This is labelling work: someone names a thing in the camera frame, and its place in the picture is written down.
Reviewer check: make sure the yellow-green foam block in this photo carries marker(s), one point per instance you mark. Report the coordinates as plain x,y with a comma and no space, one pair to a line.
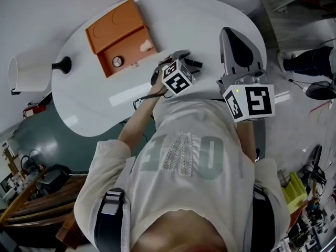
295,193

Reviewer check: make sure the person's chin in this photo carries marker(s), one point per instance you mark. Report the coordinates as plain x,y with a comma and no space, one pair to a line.
181,232

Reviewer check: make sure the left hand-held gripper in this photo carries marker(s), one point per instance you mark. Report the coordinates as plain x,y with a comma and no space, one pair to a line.
178,80

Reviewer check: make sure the white equipment rack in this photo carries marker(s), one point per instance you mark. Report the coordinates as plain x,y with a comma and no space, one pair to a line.
309,232

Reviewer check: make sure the person's white t-shirt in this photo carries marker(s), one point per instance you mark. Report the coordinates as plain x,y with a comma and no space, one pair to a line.
189,193

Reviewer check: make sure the person's left hand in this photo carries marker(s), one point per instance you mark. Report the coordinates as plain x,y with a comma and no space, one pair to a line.
165,62

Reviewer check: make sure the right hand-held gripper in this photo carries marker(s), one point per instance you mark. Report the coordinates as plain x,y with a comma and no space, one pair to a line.
257,101

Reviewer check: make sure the red fire extinguisher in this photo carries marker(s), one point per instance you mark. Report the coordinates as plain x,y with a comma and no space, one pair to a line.
34,110

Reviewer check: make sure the black case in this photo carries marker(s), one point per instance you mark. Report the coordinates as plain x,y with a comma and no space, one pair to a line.
53,178

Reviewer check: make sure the person's right forearm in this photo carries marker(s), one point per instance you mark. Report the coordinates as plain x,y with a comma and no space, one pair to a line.
246,143

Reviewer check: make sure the white lamp with black base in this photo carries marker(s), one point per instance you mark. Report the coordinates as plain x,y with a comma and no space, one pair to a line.
29,75

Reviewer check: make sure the person's left forearm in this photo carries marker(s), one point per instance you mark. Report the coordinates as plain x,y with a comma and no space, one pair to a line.
136,130

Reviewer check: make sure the white round table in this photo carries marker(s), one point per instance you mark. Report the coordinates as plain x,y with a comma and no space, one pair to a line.
183,22

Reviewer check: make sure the orange box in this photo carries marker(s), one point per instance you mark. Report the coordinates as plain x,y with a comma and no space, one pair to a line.
113,30

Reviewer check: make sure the small cream object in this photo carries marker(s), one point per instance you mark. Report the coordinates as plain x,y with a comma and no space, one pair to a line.
145,45

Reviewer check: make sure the dark wooden furniture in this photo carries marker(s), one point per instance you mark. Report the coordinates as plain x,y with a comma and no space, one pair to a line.
47,214

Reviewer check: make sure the grey shelf cabinet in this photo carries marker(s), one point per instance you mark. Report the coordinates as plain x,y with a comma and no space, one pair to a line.
296,17

